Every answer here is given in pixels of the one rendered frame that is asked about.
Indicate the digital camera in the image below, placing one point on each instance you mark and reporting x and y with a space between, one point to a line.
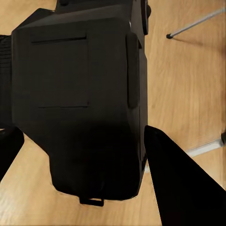
74 80

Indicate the camera tripod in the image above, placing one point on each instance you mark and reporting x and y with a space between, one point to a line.
217 143

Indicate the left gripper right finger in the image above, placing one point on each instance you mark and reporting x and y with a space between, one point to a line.
186 195

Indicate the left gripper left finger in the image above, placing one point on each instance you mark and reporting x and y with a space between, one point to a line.
11 141

